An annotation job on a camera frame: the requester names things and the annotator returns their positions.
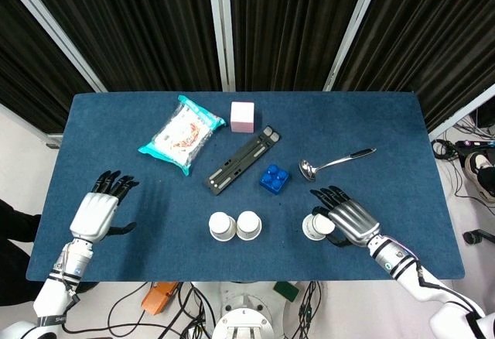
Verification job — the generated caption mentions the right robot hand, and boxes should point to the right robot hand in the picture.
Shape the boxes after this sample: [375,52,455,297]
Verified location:
[309,186,383,248]

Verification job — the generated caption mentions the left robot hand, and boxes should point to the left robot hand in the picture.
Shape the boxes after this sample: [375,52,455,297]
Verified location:
[69,169,140,244]

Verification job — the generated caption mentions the white paper cup blue stripe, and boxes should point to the white paper cup blue stripe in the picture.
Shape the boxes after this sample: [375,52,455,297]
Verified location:
[235,210,263,241]
[208,211,237,242]
[302,213,336,242]

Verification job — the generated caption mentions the blue table cloth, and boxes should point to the blue table cloth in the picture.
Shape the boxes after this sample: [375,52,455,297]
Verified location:
[26,91,465,283]

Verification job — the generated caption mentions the dark clothed person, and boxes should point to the dark clothed person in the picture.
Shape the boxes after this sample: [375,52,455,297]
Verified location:
[0,198,43,306]

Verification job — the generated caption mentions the blue toy building brick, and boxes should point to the blue toy building brick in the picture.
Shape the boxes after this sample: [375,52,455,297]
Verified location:
[259,163,290,196]

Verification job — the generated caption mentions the green block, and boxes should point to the green block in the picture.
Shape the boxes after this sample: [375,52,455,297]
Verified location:
[273,281,300,303]

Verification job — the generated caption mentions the orange foot pedal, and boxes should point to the orange foot pedal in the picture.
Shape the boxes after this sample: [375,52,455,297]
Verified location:
[141,281,181,315]

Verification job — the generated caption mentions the teal white snack bag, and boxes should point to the teal white snack bag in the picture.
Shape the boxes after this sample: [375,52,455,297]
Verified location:
[138,94,227,176]

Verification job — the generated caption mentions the black stand foot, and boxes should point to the black stand foot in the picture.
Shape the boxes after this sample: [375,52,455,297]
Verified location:
[463,228,495,245]

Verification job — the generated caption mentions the black folding laptop stand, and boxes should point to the black folding laptop stand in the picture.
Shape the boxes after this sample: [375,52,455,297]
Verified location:
[206,125,282,197]

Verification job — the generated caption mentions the white black sneaker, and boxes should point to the white black sneaker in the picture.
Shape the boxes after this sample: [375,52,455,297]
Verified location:
[463,151,495,201]

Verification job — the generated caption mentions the white robot torso base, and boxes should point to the white robot torso base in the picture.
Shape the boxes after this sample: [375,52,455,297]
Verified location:
[210,280,288,339]

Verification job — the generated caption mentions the pink white foam cube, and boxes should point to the pink white foam cube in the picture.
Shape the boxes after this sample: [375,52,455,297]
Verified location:
[230,101,255,134]

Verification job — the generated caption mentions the black pleated curtain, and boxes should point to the black pleated curtain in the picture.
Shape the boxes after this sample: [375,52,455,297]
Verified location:
[332,0,495,133]
[0,0,94,135]
[227,0,375,92]
[17,0,224,93]

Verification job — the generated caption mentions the steel ladle black handle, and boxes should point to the steel ladle black handle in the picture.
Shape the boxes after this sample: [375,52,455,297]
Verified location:
[299,147,377,182]

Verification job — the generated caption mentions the black cable loop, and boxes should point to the black cable loop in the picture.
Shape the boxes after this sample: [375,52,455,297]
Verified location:
[61,281,183,338]

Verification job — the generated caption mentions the black floor cable bundle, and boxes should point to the black floor cable bundle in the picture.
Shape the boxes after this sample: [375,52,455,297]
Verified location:
[430,120,495,216]

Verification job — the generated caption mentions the white frame post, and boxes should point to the white frame post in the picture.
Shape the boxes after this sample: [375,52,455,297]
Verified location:
[206,0,237,93]
[428,83,495,142]
[323,0,388,93]
[0,0,108,94]

